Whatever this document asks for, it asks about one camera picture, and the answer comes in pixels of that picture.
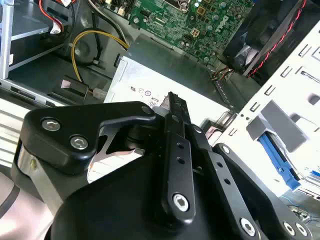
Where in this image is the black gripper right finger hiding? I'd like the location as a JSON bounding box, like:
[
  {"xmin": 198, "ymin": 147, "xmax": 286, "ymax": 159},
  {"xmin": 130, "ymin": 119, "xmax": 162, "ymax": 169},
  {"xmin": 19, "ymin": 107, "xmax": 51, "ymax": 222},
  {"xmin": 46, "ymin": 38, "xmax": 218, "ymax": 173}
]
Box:
[{"xmin": 174, "ymin": 93, "xmax": 313, "ymax": 240}]

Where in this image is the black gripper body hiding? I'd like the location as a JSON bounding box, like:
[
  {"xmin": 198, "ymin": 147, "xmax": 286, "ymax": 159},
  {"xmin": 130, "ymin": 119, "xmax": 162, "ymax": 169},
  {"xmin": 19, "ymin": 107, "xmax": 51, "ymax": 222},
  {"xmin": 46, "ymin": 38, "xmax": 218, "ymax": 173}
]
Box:
[{"xmin": 49, "ymin": 119, "xmax": 243, "ymax": 240}]

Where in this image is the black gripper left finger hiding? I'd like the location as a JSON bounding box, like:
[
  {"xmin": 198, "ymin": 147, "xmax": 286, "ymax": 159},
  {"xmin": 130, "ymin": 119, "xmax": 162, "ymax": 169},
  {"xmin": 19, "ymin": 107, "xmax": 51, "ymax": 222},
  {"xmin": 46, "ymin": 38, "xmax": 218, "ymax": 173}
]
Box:
[{"xmin": 21, "ymin": 91, "xmax": 198, "ymax": 227}]

